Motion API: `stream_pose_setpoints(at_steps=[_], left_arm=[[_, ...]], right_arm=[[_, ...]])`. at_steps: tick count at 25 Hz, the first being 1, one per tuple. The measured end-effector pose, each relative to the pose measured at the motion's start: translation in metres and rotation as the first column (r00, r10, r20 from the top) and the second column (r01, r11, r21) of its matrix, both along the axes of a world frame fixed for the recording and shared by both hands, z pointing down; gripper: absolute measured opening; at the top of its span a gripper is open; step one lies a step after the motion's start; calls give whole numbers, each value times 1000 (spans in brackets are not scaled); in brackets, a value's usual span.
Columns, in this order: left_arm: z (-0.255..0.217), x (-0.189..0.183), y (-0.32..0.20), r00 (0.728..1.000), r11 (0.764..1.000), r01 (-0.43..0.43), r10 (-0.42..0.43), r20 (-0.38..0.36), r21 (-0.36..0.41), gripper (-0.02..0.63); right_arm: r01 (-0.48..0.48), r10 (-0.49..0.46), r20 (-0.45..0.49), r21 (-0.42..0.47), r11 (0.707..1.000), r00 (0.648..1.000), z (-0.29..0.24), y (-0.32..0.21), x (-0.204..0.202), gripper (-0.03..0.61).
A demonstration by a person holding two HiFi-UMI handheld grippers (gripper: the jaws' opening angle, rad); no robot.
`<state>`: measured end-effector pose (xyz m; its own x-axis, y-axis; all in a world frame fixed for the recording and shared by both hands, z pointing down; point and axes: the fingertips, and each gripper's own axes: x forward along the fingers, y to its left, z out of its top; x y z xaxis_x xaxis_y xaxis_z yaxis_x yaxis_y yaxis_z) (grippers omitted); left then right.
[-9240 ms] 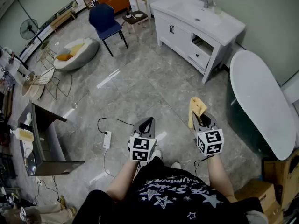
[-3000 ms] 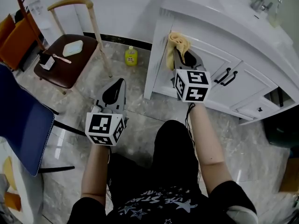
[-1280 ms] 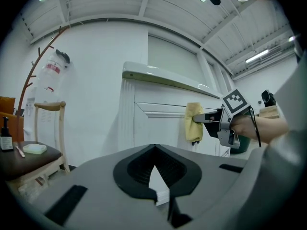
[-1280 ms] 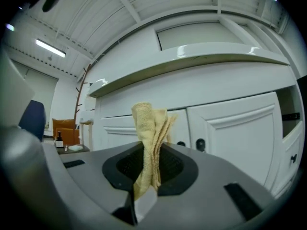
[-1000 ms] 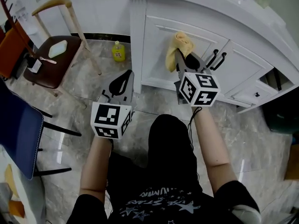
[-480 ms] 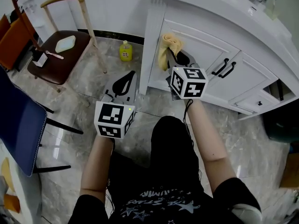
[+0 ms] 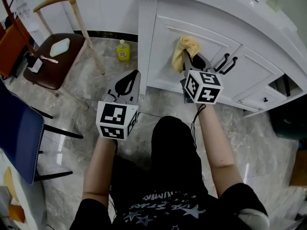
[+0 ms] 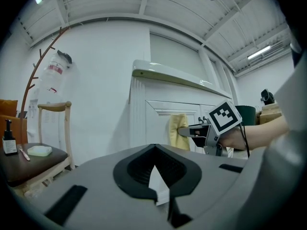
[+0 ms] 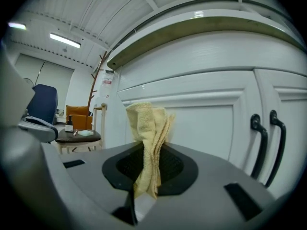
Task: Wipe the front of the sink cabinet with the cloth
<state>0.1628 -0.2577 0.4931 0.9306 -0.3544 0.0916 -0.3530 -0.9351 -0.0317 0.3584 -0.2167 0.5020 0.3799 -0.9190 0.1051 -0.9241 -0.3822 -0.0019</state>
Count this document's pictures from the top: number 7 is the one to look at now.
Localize person's right forearm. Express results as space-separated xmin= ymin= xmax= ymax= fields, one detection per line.
xmin=196 ymin=103 xmax=244 ymax=198

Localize black printed t-shirt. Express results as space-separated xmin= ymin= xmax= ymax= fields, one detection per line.
xmin=69 ymin=183 xmax=270 ymax=230

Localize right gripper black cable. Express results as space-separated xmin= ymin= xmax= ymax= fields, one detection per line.
xmin=190 ymin=103 xmax=207 ymax=150

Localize yellow bottle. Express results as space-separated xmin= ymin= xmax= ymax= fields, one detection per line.
xmin=116 ymin=39 xmax=131 ymax=62

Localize black trousers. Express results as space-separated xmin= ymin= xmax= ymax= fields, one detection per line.
xmin=109 ymin=115 xmax=209 ymax=196

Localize white soap box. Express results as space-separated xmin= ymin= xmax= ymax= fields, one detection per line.
xmin=49 ymin=38 xmax=71 ymax=58

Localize white vanity cabinet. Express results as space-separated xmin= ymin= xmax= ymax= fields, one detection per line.
xmin=138 ymin=0 xmax=307 ymax=118

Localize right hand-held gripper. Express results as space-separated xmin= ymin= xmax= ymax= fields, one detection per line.
xmin=179 ymin=49 xmax=224 ymax=104

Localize pale plastic cup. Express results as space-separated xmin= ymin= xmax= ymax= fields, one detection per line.
xmin=268 ymin=0 xmax=283 ymax=12

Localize yellow cushion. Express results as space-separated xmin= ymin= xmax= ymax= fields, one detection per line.
xmin=3 ymin=166 xmax=20 ymax=202

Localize orange sofa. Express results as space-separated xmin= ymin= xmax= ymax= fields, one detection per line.
xmin=0 ymin=18 xmax=32 ymax=78

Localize orange cushion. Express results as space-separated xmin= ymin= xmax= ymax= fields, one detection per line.
xmin=8 ymin=204 xmax=26 ymax=224

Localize blue chair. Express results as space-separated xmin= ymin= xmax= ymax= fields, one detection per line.
xmin=0 ymin=79 xmax=84 ymax=186

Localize small black white box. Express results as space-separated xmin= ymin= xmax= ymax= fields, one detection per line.
xmin=27 ymin=56 xmax=43 ymax=74

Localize pink toothbrush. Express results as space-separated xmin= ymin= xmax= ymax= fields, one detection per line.
xmin=40 ymin=55 xmax=59 ymax=64

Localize cardboard box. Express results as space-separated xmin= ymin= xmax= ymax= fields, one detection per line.
xmin=289 ymin=149 xmax=307 ymax=186

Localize black door handle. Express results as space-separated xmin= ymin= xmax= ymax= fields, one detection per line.
xmin=214 ymin=53 xmax=230 ymax=73
xmin=222 ymin=56 xmax=238 ymax=75

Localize person's left forearm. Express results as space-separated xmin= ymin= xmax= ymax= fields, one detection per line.
xmin=82 ymin=137 xmax=118 ymax=209

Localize white cabinet door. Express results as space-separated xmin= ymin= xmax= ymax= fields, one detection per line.
xmin=217 ymin=46 xmax=285 ymax=103
xmin=146 ymin=14 xmax=242 ymax=93

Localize white drawer with black knob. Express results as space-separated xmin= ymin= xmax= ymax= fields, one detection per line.
xmin=236 ymin=86 xmax=287 ymax=110

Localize yellow cloth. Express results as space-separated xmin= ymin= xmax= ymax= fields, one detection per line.
xmin=171 ymin=35 xmax=201 ymax=74

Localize wooden chair brown seat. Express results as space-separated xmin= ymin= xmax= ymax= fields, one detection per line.
xmin=23 ymin=0 xmax=106 ymax=105

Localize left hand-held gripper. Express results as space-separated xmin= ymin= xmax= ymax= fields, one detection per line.
xmin=95 ymin=69 xmax=142 ymax=141

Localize brown wooden coat rack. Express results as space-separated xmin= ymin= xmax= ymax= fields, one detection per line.
xmin=0 ymin=0 xmax=36 ymax=57

